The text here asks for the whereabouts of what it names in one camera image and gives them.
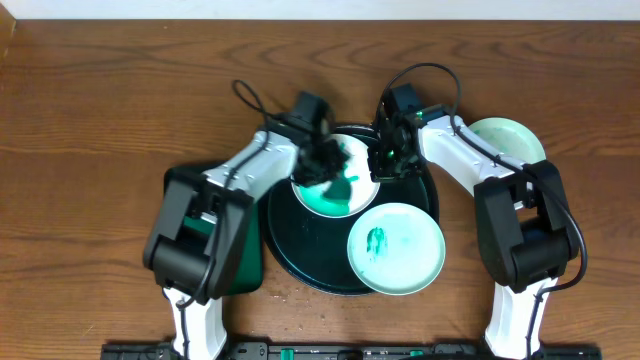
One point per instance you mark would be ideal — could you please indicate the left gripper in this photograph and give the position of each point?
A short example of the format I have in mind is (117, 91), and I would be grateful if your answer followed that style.
(320, 163)

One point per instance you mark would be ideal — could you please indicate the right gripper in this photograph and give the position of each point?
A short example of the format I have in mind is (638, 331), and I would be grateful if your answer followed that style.
(380, 172)

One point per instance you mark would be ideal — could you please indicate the white plate top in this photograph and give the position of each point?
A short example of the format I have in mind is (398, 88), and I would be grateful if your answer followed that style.
(364, 190)

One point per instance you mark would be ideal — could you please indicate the white plate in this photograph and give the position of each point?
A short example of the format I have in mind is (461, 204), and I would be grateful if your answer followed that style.
(364, 190)
(511, 138)
(396, 249)

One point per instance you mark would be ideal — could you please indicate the green sponge cloth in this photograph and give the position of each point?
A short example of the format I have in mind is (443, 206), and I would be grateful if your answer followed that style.
(339, 189)

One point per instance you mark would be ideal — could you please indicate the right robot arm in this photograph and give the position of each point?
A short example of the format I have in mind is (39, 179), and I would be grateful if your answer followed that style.
(529, 242)

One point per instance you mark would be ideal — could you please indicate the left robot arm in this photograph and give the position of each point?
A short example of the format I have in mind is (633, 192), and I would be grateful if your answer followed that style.
(199, 235)

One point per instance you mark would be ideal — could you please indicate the round black tray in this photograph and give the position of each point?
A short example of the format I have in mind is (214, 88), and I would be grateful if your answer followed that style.
(313, 248)

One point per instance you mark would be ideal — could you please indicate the green rectangular tray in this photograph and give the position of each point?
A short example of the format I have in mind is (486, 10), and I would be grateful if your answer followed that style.
(249, 273)

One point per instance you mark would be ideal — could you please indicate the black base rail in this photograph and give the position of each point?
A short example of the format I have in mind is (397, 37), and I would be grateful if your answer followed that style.
(263, 351)

